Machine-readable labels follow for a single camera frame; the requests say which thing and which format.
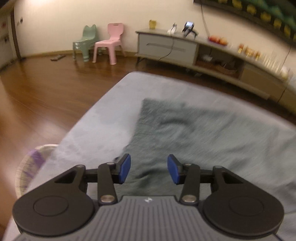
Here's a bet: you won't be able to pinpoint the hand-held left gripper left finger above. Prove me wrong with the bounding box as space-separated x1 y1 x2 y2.
54 153 132 205

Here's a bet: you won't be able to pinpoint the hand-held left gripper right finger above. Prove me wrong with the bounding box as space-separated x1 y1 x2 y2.
167 154 243 205

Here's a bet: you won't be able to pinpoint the grey sweatpants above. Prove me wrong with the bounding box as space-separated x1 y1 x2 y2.
114 98 296 197

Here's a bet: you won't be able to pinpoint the woven basket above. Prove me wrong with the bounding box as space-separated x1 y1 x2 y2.
14 144 59 198

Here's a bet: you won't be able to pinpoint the grey TV cabinet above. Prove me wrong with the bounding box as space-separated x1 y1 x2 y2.
135 28 296 109

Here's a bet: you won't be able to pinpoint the green plastic child chair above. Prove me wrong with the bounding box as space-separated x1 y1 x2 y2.
72 24 97 63

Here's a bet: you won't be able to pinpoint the red plate of fruit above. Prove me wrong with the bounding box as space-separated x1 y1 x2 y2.
208 35 229 45

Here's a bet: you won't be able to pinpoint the pink plastic child chair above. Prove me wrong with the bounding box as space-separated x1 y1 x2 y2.
92 23 126 65

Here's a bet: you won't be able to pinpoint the spare black hand-held gripper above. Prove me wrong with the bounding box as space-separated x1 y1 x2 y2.
181 21 199 37

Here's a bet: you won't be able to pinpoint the cluster of clear glass cups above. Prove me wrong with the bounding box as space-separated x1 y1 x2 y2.
264 54 281 70

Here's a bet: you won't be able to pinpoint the gold tissue box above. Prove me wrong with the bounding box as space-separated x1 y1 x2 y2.
281 67 293 80

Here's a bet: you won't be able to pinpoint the black power strip cable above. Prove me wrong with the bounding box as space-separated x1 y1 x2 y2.
158 35 175 61

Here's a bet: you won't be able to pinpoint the black television cable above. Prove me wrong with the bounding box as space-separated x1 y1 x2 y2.
201 4 210 37

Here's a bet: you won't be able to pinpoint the wall television with patterned cover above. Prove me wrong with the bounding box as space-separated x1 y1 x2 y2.
193 0 296 44

